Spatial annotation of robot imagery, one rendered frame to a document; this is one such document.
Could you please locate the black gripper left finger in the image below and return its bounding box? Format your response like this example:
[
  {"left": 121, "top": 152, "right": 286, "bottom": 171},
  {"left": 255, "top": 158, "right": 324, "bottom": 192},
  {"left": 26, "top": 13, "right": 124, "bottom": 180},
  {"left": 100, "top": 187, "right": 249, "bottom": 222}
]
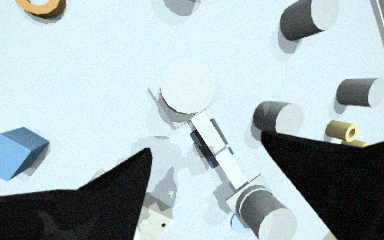
[{"left": 0, "top": 147, "right": 152, "bottom": 240}]

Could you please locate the grey cylinder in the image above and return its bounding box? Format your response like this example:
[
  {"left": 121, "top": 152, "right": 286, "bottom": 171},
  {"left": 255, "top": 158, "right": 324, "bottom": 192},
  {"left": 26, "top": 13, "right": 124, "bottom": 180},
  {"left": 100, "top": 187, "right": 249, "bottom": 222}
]
[
  {"left": 241, "top": 190, "right": 298, "bottom": 240},
  {"left": 280, "top": 0, "right": 340, "bottom": 41},
  {"left": 253, "top": 100, "right": 304, "bottom": 136},
  {"left": 336, "top": 78, "right": 384, "bottom": 108},
  {"left": 160, "top": 57, "right": 216, "bottom": 114}
]

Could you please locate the small blue block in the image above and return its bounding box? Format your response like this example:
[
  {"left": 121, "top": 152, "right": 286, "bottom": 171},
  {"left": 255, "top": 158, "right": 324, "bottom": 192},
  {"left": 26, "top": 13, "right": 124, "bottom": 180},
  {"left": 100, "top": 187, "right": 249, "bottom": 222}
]
[{"left": 0, "top": 127, "right": 49, "bottom": 181}]

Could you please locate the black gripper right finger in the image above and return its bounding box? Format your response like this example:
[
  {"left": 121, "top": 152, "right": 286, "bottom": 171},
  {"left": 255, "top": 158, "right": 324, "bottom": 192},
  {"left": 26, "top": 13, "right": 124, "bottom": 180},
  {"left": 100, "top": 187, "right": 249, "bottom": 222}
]
[{"left": 260, "top": 131, "right": 384, "bottom": 240}]

